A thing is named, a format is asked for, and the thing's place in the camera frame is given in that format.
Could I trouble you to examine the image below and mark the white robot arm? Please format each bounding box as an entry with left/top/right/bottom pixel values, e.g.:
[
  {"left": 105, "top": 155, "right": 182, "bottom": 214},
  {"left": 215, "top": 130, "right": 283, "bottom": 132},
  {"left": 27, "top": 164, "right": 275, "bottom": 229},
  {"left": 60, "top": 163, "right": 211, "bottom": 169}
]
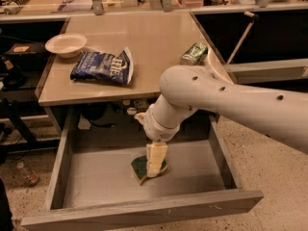
[{"left": 135, "top": 65, "right": 308, "bottom": 177}]

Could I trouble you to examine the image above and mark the white stick black handle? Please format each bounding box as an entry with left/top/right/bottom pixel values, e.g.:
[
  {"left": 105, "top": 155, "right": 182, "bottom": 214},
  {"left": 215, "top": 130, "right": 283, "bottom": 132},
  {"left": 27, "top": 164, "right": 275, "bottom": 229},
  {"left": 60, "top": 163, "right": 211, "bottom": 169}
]
[{"left": 226, "top": 11, "right": 259, "bottom": 64}]

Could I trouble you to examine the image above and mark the black stand left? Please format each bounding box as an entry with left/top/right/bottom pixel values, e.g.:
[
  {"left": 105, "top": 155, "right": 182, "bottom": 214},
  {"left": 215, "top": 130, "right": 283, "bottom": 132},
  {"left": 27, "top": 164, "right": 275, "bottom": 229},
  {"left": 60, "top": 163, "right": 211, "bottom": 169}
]
[{"left": 1, "top": 99, "right": 60, "bottom": 152}]

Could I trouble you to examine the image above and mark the white paper bowl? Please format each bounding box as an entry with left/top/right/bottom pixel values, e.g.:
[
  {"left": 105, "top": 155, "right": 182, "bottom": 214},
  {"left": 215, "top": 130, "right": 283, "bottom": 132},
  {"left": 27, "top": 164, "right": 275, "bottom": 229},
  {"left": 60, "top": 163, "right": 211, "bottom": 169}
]
[{"left": 45, "top": 33, "right": 88, "bottom": 59}]

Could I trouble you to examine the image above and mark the blue chip bag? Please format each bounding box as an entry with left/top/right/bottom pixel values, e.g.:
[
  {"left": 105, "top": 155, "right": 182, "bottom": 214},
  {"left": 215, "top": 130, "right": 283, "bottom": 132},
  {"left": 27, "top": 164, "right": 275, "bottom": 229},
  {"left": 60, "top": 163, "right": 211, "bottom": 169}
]
[{"left": 70, "top": 47, "right": 134, "bottom": 85}]

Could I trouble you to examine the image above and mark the green and yellow sponge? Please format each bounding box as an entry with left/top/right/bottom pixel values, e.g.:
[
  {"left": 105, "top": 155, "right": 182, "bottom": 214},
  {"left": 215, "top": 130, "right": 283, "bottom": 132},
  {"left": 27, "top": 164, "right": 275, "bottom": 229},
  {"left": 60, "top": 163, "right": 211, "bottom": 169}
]
[{"left": 130, "top": 155, "right": 169, "bottom": 186}]

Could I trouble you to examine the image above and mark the plastic bottle on floor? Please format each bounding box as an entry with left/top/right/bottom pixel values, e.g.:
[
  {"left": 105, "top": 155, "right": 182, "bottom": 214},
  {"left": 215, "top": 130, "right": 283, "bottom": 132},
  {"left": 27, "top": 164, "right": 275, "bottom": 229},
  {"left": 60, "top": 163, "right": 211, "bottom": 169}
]
[{"left": 16, "top": 162, "right": 39, "bottom": 186}]

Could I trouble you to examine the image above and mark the beige counter cabinet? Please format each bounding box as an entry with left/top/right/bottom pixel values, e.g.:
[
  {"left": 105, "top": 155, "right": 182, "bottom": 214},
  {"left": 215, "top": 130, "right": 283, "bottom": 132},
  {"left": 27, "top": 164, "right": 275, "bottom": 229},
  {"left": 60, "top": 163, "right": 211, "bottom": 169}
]
[{"left": 35, "top": 10, "right": 238, "bottom": 137}]

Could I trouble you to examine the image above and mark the open grey wooden drawer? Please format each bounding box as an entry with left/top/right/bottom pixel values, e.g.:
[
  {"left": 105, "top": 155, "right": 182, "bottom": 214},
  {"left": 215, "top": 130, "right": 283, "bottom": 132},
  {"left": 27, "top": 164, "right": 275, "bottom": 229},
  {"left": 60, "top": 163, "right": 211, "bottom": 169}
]
[{"left": 21, "top": 109, "right": 263, "bottom": 231}]

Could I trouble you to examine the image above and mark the green soda can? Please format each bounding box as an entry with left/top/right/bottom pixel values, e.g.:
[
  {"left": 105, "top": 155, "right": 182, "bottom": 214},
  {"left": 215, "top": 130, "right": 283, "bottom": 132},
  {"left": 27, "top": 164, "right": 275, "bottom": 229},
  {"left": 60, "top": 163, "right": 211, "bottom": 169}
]
[{"left": 180, "top": 42, "right": 208, "bottom": 65}]

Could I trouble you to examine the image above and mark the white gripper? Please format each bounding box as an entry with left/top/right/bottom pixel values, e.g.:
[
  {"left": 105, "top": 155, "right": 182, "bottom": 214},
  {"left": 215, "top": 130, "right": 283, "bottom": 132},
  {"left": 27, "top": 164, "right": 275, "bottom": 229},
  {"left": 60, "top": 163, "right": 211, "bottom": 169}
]
[{"left": 134, "top": 108, "right": 180, "bottom": 178}]

